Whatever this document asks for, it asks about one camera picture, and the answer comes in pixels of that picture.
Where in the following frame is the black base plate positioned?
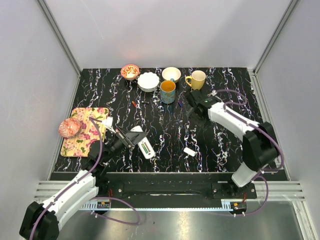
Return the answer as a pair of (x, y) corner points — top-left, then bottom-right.
(84, 172), (270, 212)

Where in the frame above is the white scalloped bowl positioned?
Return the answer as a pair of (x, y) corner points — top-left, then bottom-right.
(137, 72), (160, 93)

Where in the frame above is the blue mug orange inside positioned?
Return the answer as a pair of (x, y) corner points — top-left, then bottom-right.
(160, 80), (176, 104)

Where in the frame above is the orange floral small bowl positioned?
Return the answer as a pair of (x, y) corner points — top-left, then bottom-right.
(120, 64), (140, 81)

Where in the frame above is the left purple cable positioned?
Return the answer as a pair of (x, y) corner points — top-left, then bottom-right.
(29, 116), (141, 240)

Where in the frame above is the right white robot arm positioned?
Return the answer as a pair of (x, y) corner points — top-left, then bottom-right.
(185, 89), (284, 198)

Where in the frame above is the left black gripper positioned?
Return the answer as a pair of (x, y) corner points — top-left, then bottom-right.
(102, 126), (148, 163)

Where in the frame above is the red patterned bowl on tray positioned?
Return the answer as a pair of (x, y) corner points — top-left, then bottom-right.
(58, 117), (82, 139)

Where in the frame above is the cream round bowl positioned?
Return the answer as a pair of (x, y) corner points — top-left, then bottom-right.
(161, 67), (181, 83)

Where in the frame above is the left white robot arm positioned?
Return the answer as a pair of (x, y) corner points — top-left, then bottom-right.
(19, 126), (147, 240)

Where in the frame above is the yellow mug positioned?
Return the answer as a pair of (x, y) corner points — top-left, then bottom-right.
(185, 70), (206, 90)

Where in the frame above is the white battery cover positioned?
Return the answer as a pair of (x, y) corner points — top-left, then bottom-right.
(183, 147), (197, 157)

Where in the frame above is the green battery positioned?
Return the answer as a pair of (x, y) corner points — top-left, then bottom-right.
(141, 142), (150, 154)

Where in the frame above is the floral rectangular tray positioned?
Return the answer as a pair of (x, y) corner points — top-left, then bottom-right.
(60, 107), (109, 157)

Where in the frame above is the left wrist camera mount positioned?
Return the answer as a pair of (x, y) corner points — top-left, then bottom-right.
(101, 116), (116, 134)

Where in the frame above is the white remote control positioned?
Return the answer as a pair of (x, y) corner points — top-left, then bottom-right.
(137, 136), (156, 160)

